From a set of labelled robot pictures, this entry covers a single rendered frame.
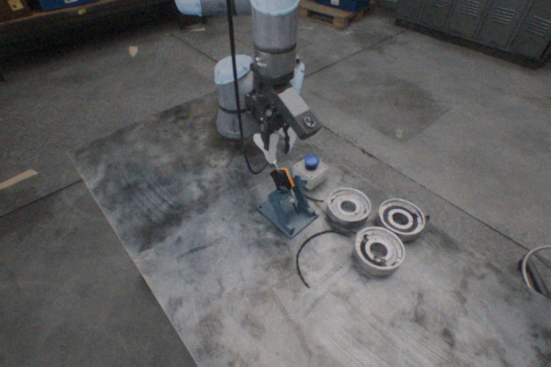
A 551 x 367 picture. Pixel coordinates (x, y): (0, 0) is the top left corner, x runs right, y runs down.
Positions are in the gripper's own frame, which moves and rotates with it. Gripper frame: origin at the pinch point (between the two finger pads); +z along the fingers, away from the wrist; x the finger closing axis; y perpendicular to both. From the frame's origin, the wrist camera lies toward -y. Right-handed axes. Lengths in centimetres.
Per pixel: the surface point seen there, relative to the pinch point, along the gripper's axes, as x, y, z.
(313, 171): -12.4, 0.0, 13.6
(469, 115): -216, 10, 98
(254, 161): -6.1, 17.6, 18.2
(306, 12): -277, 243, 91
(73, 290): 60, 75, 98
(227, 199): 8.6, 11.3, 18.1
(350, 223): -7.0, -16.7, 14.8
